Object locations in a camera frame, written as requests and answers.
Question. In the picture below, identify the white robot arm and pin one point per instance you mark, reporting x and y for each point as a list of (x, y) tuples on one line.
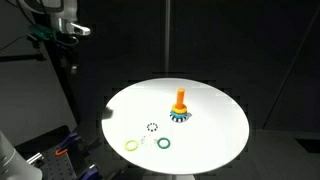
[(63, 14)]

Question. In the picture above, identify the orange peg stand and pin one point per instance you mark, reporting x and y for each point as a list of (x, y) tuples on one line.
[(180, 98)]

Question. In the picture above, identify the white round table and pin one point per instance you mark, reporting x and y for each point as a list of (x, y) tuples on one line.
[(144, 126)]

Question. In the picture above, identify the black perforated breadboard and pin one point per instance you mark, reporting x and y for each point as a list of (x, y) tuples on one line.
[(73, 165)]

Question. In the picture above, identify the orange clamp handle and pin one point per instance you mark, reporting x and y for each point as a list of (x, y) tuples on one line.
[(60, 152)]

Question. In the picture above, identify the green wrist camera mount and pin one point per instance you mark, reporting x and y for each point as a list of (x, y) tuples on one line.
[(41, 32)]

